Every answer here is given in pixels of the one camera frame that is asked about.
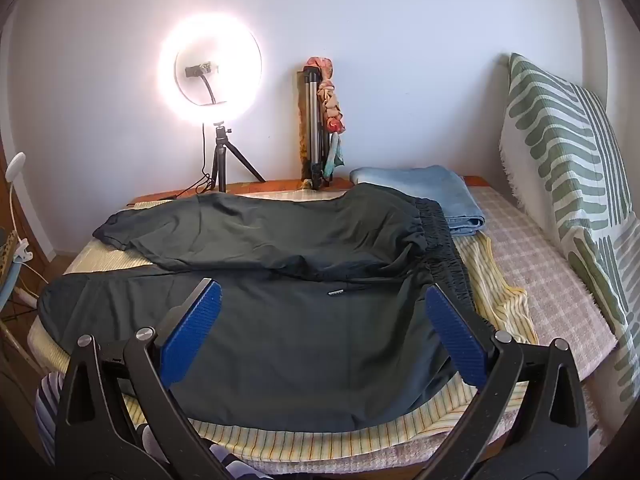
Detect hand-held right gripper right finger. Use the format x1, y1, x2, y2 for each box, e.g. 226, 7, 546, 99
420, 284, 591, 480

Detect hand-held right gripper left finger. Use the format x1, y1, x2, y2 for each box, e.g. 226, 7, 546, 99
54, 278, 236, 480

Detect dark green pants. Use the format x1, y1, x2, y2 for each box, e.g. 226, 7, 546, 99
37, 182, 496, 433

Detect yellow striped sheet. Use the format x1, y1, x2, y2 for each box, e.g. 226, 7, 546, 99
30, 187, 541, 463

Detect folded light blue jeans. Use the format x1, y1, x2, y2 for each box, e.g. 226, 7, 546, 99
349, 165, 487, 237

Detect person's striped clothing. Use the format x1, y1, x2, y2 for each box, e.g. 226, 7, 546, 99
35, 372, 271, 480

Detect green and white pillow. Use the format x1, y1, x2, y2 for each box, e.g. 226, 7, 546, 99
499, 52, 640, 406

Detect colourful patterned cloth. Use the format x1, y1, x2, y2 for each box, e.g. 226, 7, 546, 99
306, 56, 346, 178

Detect black power cable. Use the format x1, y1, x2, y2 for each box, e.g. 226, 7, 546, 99
167, 122, 212, 199

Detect white ring light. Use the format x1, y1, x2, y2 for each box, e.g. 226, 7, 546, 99
159, 22, 263, 123

